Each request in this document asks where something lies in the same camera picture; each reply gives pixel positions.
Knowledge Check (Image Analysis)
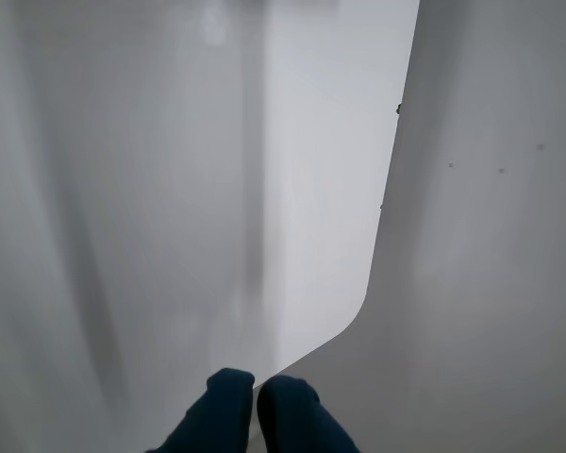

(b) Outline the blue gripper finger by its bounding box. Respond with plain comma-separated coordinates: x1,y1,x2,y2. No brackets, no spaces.
144,368,257,453
256,376,360,453

